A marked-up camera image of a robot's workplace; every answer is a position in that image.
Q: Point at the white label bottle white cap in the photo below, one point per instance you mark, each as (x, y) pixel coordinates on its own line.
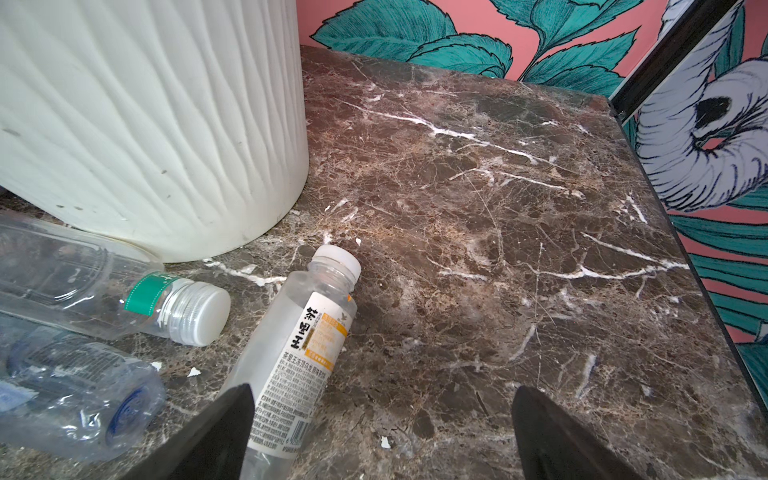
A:
(290, 356)

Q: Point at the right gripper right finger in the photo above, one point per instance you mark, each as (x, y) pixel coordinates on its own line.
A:
(553, 445)

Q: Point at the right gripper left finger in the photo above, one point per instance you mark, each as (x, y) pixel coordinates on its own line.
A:
(211, 446)

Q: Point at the clear bottle green band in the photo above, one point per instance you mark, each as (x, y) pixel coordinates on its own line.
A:
(102, 287)

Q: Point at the white ribbed waste bin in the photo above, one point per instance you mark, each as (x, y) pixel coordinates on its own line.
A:
(178, 126)

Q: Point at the right black frame post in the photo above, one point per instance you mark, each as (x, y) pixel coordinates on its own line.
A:
(684, 25)

